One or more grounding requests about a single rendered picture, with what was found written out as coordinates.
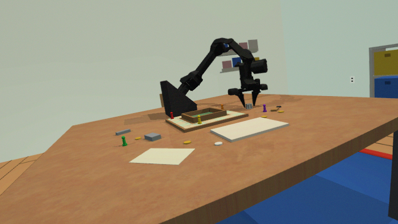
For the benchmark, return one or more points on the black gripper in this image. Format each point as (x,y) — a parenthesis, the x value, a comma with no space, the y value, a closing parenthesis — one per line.
(239,92)

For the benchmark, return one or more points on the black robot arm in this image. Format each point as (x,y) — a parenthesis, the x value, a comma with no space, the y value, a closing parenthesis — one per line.
(249,65)

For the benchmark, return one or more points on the beige flat square sheet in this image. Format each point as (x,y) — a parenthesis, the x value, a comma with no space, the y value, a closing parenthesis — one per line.
(163,156)

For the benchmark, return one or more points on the beige flat rectangular board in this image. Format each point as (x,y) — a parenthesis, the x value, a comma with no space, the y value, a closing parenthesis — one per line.
(253,127)

